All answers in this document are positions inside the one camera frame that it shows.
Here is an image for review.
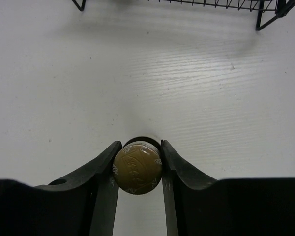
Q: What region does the black wire rack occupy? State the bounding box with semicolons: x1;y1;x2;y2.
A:
66;0;295;33

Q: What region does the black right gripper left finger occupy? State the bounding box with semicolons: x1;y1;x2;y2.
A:
0;141;122;236

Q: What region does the small yellow bottle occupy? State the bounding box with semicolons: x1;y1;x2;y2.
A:
112;136;163;195

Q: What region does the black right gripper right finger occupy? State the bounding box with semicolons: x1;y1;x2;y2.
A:
160;140;295;236

